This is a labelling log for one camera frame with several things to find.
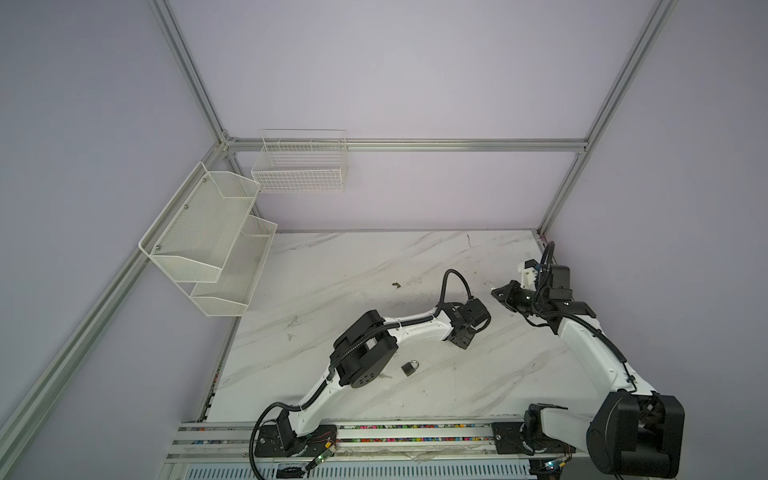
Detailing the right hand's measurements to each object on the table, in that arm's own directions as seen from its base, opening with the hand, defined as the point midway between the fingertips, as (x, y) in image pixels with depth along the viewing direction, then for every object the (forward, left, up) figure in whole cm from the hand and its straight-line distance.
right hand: (493, 289), depth 83 cm
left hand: (-6, +9, -15) cm, 19 cm away
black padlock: (-17, +24, -16) cm, 33 cm away
